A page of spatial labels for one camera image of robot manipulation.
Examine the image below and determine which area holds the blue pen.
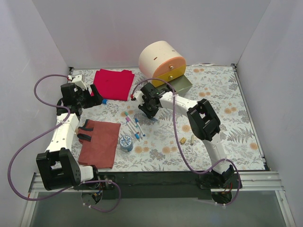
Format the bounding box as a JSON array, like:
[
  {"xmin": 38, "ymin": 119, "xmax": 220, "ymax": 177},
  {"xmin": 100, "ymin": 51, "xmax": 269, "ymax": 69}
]
[{"xmin": 135, "ymin": 118, "xmax": 146, "ymax": 137}]

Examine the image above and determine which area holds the teal cap white marker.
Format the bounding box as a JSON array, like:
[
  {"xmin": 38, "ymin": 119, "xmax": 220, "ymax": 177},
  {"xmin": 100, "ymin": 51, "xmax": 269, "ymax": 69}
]
[{"xmin": 125, "ymin": 112, "xmax": 135, "ymax": 124}]

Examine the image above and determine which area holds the purple cap white marker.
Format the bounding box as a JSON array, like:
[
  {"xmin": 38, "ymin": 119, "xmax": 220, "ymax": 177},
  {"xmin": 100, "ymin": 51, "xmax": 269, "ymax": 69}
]
[{"xmin": 126, "ymin": 116, "xmax": 142, "ymax": 138}]

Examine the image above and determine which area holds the blue cap white marker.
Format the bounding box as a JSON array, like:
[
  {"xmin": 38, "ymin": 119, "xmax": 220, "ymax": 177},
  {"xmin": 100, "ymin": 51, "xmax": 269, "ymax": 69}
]
[{"xmin": 126, "ymin": 122, "xmax": 140, "ymax": 139}]

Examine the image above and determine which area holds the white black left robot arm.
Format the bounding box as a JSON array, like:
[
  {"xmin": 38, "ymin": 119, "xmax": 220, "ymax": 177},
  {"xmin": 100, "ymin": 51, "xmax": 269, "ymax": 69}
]
[{"xmin": 36, "ymin": 82, "xmax": 103, "ymax": 191}]

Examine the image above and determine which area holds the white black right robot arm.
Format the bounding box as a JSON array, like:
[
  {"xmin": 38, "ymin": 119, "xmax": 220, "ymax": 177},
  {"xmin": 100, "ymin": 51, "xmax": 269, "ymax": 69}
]
[{"xmin": 132, "ymin": 83, "xmax": 236, "ymax": 188}]

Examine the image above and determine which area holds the red folded cloth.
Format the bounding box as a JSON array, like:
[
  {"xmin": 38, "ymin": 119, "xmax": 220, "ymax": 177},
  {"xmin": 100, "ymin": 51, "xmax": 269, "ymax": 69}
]
[{"xmin": 93, "ymin": 69, "xmax": 134, "ymax": 101}]

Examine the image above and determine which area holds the floral patterned table mat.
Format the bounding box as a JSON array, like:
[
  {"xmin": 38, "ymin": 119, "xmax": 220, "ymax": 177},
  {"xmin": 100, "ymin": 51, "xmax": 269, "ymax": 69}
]
[{"xmin": 80, "ymin": 66, "xmax": 265, "ymax": 172}]

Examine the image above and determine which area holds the rust brown folded garment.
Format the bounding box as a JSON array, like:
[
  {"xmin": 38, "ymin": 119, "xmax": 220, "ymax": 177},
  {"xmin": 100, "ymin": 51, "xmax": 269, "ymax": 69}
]
[{"xmin": 77, "ymin": 119, "xmax": 121, "ymax": 169}]

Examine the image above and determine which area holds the blue patterned tape roll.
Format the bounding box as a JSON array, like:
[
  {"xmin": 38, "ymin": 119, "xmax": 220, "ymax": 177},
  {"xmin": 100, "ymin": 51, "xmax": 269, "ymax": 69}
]
[{"xmin": 119, "ymin": 136, "xmax": 133, "ymax": 152}]

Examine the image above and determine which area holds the small brass sharpener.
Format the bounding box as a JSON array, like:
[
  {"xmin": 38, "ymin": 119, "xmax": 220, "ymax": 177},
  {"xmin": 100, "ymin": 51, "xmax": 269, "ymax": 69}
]
[{"xmin": 179, "ymin": 137, "xmax": 187, "ymax": 144}]

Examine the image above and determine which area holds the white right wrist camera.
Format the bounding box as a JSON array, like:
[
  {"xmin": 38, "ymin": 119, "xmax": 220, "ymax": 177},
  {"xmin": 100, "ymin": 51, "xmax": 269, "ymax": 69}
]
[{"xmin": 131, "ymin": 90, "xmax": 144, "ymax": 105}]

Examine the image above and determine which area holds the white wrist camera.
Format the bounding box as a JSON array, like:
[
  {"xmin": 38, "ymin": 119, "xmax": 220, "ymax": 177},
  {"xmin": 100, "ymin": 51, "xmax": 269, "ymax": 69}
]
[
  {"xmin": 131, "ymin": 90, "xmax": 144, "ymax": 105},
  {"xmin": 68, "ymin": 74, "xmax": 88, "ymax": 91}
]

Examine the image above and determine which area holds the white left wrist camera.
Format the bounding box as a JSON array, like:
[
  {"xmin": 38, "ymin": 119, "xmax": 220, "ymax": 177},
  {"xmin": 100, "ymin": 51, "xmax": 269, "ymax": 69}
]
[{"xmin": 68, "ymin": 74, "xmax": 88, "ymax": 91}]

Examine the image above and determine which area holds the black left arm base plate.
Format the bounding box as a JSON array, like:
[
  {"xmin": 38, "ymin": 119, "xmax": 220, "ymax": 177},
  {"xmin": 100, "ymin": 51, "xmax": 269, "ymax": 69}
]
[{"xmin": 73, "ymin": 175, "xmax": 115, "ymax": 190}]

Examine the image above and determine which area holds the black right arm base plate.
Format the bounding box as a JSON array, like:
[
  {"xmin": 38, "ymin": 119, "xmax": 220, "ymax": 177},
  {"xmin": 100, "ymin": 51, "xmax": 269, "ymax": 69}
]
[{"xmin": 198, "ymin": 173, "xmax": 242, "ymax": 189}]

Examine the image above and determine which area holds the aluminium frame rail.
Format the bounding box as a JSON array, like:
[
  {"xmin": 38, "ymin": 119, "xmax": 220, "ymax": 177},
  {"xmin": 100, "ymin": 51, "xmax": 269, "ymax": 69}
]
[{"xmin": 21, "ymin": 171, "xmax": 295, "ymax": 227}]

